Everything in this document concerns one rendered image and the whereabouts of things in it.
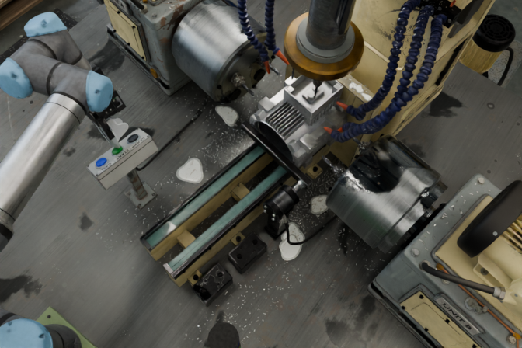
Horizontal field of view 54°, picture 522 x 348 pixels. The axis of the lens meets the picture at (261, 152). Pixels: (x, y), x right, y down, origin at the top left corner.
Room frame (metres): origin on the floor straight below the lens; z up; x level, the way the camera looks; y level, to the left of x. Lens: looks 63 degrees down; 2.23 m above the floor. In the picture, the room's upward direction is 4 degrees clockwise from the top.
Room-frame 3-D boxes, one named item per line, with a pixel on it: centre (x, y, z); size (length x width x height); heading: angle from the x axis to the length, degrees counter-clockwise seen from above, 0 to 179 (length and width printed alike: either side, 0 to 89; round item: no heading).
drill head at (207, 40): (0.95, 0.16, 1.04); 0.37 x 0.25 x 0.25; 47
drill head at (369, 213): (0.48, -0.34, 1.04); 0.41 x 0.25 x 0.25; 47
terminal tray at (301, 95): (0.74, -0.13, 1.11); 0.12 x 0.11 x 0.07; 137
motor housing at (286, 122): (0.71, -0.10, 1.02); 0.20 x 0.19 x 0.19; 137
